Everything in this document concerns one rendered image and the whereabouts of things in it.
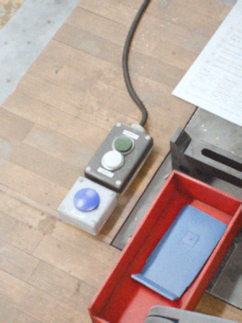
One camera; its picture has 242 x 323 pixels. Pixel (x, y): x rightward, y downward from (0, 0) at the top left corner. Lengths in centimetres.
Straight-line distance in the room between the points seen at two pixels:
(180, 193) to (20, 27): 152
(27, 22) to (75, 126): 138
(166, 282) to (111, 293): 8
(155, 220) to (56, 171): 19
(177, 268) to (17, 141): 35
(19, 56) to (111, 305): 154
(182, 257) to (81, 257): 15
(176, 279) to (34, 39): 158
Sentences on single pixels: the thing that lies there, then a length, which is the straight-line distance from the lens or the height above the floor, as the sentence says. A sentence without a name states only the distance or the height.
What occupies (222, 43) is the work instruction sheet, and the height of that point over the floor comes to 90.
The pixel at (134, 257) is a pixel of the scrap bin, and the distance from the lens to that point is 130.
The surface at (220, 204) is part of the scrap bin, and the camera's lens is 132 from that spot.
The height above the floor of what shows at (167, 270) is 91.
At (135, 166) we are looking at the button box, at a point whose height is 93.
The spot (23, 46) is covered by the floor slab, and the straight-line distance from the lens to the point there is 274.
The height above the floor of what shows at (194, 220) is 91.
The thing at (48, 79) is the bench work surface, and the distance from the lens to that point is 150.
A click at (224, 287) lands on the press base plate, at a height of 90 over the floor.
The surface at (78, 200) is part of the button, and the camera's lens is 132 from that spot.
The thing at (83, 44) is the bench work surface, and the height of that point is 90.
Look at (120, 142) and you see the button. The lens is 137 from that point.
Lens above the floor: 209
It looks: 58 degrees down
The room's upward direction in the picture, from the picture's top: 10 degrees counter-clockwise
